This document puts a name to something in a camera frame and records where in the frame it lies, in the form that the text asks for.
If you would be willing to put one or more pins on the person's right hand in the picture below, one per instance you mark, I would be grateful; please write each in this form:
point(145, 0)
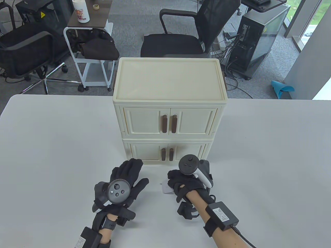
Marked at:
point(186, 186)

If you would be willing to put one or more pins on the person's left hand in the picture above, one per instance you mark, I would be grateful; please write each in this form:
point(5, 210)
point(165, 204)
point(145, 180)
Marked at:
point(132, 173)

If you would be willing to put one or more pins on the small white box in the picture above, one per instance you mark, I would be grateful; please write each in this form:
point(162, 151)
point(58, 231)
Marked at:
point(166, 190)

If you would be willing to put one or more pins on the cream plastic cabinet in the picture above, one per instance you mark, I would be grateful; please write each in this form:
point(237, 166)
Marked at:
point(168, 77)

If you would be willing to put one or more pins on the person's left forearm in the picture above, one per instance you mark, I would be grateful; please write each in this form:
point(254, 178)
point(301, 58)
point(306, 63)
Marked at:
point(104, 236)

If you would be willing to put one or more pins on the person's right forearm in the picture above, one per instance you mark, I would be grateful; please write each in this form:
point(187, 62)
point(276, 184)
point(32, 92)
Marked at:
point(199, 206)

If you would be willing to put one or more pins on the small tape roll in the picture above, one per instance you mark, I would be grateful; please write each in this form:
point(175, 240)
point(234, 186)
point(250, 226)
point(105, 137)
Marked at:
point(96, 7)

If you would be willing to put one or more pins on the white and grey hand controller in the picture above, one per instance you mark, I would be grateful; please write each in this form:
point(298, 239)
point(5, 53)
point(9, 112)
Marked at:
point(189, 164)

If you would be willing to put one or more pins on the dark grey hand controller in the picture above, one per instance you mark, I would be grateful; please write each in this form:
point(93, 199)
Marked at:
point(117, 191)

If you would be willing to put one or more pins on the black smartwatch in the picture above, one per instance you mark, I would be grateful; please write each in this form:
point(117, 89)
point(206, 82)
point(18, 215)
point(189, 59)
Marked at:
point(107, 224)

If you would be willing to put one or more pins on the black bag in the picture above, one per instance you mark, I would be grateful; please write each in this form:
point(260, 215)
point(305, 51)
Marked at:
point(100, 50)

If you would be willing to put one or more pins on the black mesh office chair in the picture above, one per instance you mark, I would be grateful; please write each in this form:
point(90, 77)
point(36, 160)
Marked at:
point(170, 42)

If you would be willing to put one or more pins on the blue plastic dustpan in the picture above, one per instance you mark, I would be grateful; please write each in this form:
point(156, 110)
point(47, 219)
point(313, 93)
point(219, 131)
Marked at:
point(281, 89)

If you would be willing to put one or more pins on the white power strip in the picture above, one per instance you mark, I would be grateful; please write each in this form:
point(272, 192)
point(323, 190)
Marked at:
point(222, 41)

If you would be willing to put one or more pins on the white cart with wooden top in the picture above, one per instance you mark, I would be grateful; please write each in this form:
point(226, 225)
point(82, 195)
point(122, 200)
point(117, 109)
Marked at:
point(102, 18)

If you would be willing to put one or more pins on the black computer tower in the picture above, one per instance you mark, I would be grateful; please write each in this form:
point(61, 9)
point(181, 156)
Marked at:
point(258, 38)

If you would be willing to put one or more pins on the black office chair chrome base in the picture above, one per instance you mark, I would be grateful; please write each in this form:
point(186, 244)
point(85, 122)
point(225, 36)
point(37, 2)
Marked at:
point(23, 49)

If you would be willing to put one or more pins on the white printed bottle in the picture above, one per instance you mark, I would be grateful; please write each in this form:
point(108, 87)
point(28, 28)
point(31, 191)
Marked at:
point(80, 11)

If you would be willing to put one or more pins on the black case with yellow sticker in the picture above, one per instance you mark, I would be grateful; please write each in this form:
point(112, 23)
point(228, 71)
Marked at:
point(31, 10)

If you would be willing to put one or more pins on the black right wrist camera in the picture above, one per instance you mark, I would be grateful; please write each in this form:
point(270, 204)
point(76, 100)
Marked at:
point(186, 210)

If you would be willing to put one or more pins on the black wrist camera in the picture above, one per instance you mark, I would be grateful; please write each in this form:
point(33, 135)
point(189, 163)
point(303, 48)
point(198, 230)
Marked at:
point(186, 210)
point(125, 215)

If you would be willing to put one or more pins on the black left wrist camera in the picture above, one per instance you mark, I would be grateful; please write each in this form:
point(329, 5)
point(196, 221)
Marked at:
point(125, 215)

